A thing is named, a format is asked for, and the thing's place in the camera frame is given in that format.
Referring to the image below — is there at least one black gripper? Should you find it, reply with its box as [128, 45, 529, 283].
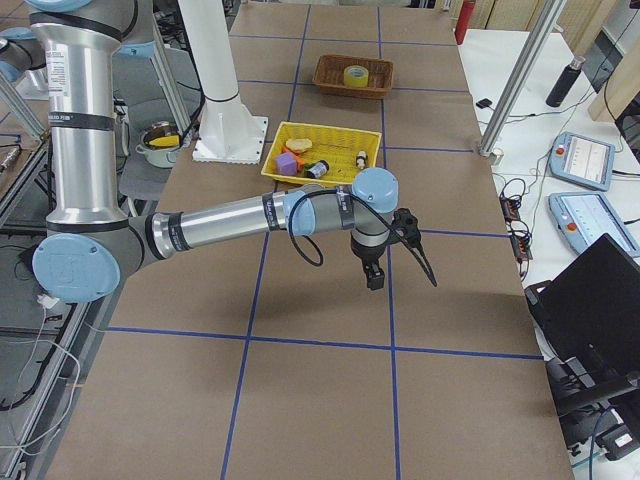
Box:
[392, 208, 438, 287]

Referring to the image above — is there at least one clear tape roll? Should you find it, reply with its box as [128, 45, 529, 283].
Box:
[343, 65, 369, 88]

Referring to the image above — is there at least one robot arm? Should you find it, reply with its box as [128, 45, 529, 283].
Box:
[30, 1, 432, 303]

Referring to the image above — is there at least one yellow woven basket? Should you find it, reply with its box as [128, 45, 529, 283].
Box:
[261, 122, 382, 186]

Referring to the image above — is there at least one brown wicker basket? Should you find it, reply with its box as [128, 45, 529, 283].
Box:
[312, 54, 394, 100]

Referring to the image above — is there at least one panda figurine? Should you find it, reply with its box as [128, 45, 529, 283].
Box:
[355, 150, 368, 170]

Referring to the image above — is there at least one small black-capped bottle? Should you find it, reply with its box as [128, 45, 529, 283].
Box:
[305, 160, 330, 179]

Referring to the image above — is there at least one orange toy carrot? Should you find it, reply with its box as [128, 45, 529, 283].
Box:
[282, 146, 305, 170]

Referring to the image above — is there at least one purple foam cube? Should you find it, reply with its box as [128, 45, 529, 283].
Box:
[275, 152, 298, 176]

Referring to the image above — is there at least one toy bread croissant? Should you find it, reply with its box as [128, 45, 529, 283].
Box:
[285, 138, 313, 154]

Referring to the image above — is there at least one small black puck device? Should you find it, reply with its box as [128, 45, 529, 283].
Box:
[475, 98, 492, 109]

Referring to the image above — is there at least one near teach pendant tablet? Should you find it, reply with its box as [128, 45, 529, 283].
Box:
[548, 192, 639, 258]

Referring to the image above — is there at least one teach pendant tablet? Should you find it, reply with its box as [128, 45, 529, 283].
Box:
[549, 132, 616, 191]
[548, 192, 639, 258]

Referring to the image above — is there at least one far teach pendant tablet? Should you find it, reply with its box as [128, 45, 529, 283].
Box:
[549, 132, 616, 191]

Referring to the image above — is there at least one black laptop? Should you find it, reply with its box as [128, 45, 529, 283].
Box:
[525, 234, 639, 422]

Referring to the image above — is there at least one red cylinder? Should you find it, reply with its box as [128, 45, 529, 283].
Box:
[454, 0, 475, 44]

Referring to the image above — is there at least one black water bottle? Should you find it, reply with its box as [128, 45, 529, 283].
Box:
[545, 56, 585, 108]

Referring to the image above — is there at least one steel bowl with corn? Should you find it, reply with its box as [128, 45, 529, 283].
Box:
[135, 121, 181, 169]

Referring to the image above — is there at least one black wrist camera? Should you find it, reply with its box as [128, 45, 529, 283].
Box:
[363, 261, 385, 291]

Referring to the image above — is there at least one aluminium frame post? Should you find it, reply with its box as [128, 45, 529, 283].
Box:
[478, 0, 567, 166]

